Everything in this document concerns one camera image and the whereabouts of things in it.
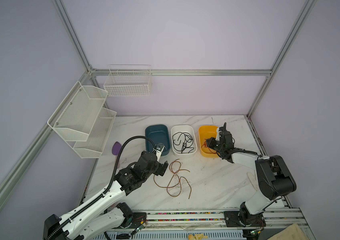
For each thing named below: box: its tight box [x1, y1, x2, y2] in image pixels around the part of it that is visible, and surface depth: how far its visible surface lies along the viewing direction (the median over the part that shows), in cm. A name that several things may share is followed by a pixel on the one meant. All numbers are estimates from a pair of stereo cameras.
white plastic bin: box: [170, 124, 198, 156], surface depth 106 cm
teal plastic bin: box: [145, 124, 171, 156], surface depth 107 cm
